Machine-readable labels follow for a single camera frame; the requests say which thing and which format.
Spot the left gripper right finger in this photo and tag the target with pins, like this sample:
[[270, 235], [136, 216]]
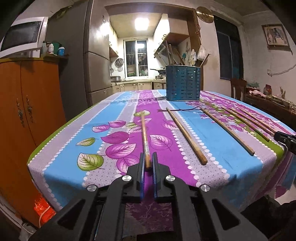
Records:
[[155, 166]]

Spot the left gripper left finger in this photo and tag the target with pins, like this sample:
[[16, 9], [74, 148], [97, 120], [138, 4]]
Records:
[[141, 171]]

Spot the bamboo chopstick dark tip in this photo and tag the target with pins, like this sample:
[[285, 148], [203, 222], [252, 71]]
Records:
[[264, 126]]

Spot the kitchen range hood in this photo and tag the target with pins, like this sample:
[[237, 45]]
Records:
[[161, 55]]

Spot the kitchen window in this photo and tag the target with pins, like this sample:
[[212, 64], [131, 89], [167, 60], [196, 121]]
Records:
[[136, 63]]

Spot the bamboo chopstick right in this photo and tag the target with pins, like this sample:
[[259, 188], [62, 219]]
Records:
[[268, 121]]

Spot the bamboo chopstick centre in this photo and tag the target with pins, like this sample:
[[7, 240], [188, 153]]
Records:
[[247, 123]]

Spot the dark wooden side table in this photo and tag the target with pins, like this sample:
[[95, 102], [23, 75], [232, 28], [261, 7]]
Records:
[[277, 111]]

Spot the red jar on table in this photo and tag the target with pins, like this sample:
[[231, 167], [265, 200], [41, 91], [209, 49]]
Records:
[[267, 90]]

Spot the pink cloth on table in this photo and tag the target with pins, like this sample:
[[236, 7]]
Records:
[[257, 93]]

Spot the floral striped tablecloth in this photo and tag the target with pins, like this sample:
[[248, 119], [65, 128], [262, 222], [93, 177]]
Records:
[[98, 145]]

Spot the dark wooden chair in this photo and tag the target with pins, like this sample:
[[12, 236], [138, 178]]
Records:
[[238, 87]]

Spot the blue perforated utensil holder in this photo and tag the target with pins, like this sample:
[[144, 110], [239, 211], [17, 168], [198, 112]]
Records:
[[183, 83]]

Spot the black wok on stove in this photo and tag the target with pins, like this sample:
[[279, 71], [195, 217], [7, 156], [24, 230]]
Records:
[[160, 71]]

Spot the dark room window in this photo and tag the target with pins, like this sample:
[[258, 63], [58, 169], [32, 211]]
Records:
[[230, 51]]

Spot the orange plastic bag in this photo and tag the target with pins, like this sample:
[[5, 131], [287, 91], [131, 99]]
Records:
[[43, 210]]

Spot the white plastic bag hanging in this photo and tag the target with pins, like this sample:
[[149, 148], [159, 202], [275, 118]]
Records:
[[202, 53]]

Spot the orange wooden cabinet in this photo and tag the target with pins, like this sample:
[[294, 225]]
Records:
[[31, 110]]

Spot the blue lidded jar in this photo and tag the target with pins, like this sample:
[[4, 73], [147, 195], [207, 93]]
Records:
[[61, 51]]

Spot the green cup on cabinet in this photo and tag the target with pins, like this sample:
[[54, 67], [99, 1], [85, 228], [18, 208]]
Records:
[[56, 45]]

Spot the white bottle on cabinet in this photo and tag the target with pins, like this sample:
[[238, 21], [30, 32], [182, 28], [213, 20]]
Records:
[[51, 49]]

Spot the brown steel refrigerator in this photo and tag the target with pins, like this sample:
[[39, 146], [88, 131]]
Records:
[[83, 30]]

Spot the white microwave oven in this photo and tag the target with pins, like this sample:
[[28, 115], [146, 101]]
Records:
[[25, 37]]

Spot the framed wall picture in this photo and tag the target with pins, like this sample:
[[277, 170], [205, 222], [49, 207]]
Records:
[[275, 36]]

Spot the brass round wall plate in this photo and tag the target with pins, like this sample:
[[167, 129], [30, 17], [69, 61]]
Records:
[[205, 14]]

